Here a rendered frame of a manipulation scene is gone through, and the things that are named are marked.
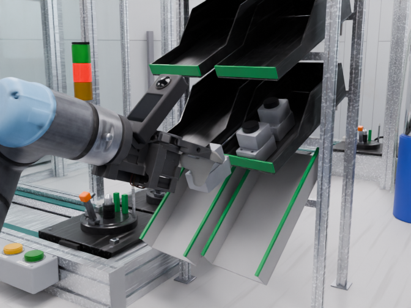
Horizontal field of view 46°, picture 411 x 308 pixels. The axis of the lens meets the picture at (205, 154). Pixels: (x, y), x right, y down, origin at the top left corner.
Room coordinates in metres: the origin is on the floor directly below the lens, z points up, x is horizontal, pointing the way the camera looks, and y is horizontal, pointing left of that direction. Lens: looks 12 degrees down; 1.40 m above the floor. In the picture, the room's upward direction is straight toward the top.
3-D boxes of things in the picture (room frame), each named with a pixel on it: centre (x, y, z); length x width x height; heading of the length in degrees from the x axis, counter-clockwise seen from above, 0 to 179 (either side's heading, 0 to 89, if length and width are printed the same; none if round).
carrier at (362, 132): (2.11, -0.71, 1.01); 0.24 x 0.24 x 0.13; 58
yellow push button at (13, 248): (0.99, 0.43, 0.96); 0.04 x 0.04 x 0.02
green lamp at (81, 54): (1.33, 0.34, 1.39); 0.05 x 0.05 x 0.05
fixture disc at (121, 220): (1.13, 0.24, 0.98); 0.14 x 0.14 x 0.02
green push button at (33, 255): (0.95, 0.37, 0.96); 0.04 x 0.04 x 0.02
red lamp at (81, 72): (1.33, 0.34, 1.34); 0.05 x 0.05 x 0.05
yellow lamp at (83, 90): (1.33, 0.34, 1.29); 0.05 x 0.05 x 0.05
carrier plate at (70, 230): (1.13, 0.24, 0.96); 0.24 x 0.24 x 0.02; 58
